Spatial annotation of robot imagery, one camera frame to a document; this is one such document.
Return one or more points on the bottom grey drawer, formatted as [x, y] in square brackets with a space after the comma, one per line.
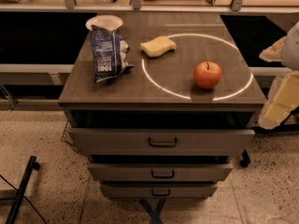
[158, 190]

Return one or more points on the blue chip bag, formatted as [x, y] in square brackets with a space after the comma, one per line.
[109, 54]

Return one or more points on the grey drawer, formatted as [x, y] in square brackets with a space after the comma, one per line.
[137, 172]
[158, 190]
[160, 142]

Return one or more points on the wire mesh basket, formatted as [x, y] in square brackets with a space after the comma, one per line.
[66, 137]

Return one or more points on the yellow sponge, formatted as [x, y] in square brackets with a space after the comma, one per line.
[158, 46]

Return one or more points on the black metal stand leg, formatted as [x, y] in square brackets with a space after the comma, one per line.
[31, 165]

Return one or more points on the grey drawer cabinet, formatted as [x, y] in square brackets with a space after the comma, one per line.
[159, 93]

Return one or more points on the middle grey drawer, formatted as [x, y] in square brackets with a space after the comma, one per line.
[137, 172]

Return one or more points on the top grey drawer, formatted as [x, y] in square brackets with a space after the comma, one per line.
[160, 142]

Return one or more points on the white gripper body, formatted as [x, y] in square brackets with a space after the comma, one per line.
[291, 49]

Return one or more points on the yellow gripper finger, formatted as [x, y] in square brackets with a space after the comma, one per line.
[273, 53]
[282, 99]

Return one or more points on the black caster wheel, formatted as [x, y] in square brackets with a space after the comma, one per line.
[245, 159]

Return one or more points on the white bowl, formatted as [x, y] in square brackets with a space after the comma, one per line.
[109, 22]

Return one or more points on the red apple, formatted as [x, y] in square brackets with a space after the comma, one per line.
[207, 75]

